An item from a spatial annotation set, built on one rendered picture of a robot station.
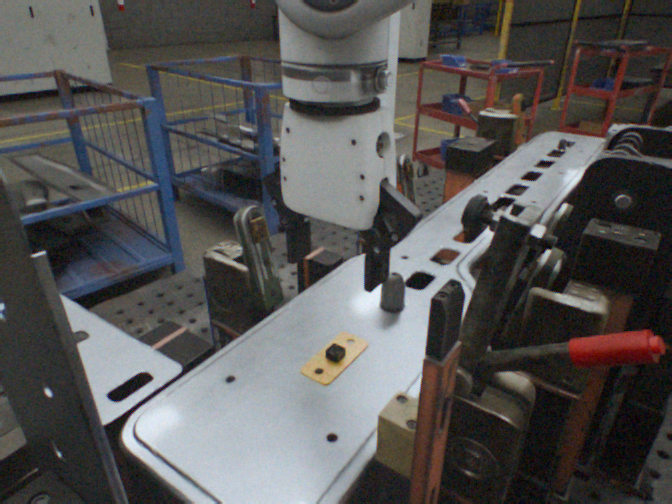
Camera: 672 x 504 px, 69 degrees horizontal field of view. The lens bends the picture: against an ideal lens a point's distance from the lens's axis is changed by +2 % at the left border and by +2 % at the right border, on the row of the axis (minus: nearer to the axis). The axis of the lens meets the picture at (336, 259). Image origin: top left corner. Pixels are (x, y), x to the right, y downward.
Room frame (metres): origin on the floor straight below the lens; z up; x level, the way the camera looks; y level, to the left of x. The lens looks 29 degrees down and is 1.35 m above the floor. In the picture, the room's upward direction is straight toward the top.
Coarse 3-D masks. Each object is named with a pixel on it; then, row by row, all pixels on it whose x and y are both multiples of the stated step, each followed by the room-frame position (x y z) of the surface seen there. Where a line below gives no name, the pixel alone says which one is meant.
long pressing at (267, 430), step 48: (528, 144) 1.26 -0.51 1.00; (576, 144) 1.26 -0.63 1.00; (480, 192) 0.91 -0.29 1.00; (528, 192) 0.91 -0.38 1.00; (432, 240) 0.70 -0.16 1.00; (480, 240) 0.70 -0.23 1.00; (336, 288) 0.55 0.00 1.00; (432, 288) 0.55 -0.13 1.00; (240, 336) 0.45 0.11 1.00; (288, 336) 0.45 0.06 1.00; (384, 336) 0.45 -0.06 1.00; (192, 384) 0.37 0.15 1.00; (240, 384) 0.37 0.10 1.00; (288, 384) 0.37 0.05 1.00; (336, 384) 0.37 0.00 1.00; (384, 384) 0.37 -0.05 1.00; (144, 432) 0.31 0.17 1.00; (192, 432) 0.31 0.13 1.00; (240, 432) 0.31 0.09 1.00; (288, 432) 0.31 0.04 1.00; (336, 432) 0.31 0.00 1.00; (192, 480) 0.26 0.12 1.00; (240, 480) 0.26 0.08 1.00; (288, 480) 0.26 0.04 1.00; (336, 480) 0.26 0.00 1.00
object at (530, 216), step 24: (480, 216) 0.33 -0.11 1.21; (504, 216) 0.31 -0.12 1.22; (528, 216) 0.31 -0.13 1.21; (504, 240) 0.30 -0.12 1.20; (528, 240) 0.30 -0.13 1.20; (552, 240) 0.30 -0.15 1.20; (504, 264) 0.30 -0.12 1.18; (480, 288) 0.31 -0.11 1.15; (504, 288) 0.30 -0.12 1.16; (480, 312) 0.31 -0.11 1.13; (480, 336) 0.31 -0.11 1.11
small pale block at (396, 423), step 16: (400, 400) 0.29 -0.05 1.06; (416, 400) 0.28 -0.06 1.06; (384, 416) 0.27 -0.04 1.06; (400, 416) 0.27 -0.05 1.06; (416, 416) 0.27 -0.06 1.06; (384, 432) 0.26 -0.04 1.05; (400, 432) 0.26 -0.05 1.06; (384, 448) 0.26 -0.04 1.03; (400, 448) 0.26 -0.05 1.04; (384, 464) 0.26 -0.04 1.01; (400, 464) 0.26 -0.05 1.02; (384, 480) 0.27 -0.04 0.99; (400, 480) 0.26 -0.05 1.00; (384, 496) 0.27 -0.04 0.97; (400, 496) 0.26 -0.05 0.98
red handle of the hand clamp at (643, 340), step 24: (600, 336) 0.28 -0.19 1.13; (624, 336) 0.27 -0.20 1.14; (648, 336) 0.26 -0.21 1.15; (480, 360) 0.31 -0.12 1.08; (504, 360) 0.30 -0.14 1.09; (528, 360) 0.29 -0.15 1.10; (552, 360) 0.28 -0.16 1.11; (576, 360) 0.27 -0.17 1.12; (600, 360) 0.26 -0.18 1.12; (624, 360) 0.26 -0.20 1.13; (648, 360) 0.25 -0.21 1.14
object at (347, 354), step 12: (336, 336) 0.44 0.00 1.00; (348, 336) 0.44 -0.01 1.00; (324, 348) 0.42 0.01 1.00; (348, 348) 0.42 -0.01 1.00; (360, 348) 0.42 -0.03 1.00; (312, 360) 0.40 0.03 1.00; (324, 360) 0.40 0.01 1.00; (336, 360) 0.40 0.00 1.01; (348, 360) 0.40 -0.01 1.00; (300, 372) 0.39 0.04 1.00; (312, 372) 0.38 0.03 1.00; (324, 372) 0.38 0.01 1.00; (336, 372) 0.38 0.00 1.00; (324, 384) 0.37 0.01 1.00
